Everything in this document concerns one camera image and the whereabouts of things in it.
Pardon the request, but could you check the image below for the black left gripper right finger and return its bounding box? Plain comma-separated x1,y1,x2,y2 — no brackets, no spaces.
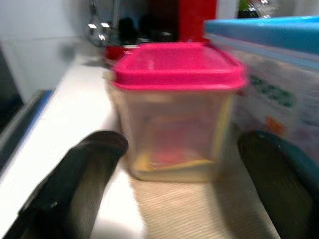
238,129,319,239

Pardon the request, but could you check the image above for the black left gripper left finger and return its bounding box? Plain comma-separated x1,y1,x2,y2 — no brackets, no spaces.
0,130,129,239

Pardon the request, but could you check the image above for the clear container pink lid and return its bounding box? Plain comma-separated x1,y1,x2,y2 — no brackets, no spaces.
109,41,250,184

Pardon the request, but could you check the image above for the dark board blue edge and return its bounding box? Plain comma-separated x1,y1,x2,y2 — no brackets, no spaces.
0,89,54,172

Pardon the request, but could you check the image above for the beige ribbed mat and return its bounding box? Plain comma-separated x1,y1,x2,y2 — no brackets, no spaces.
129,171,280,239

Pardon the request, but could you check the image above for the silver metal ladle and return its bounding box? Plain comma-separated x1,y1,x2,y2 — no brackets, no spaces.
84,0,113,48

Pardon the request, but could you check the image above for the clear container blue lid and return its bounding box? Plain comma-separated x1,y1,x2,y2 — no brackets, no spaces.
204,15,319,160

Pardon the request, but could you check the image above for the red kitchen appliance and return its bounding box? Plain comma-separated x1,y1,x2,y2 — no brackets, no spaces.
104,0,220,62

